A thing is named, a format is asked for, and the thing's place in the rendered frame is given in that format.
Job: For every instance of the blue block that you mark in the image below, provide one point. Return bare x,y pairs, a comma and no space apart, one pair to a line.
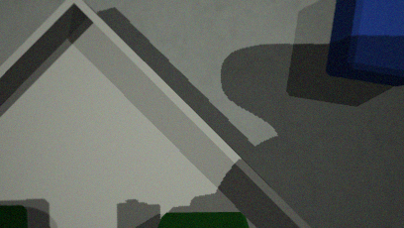
367,41

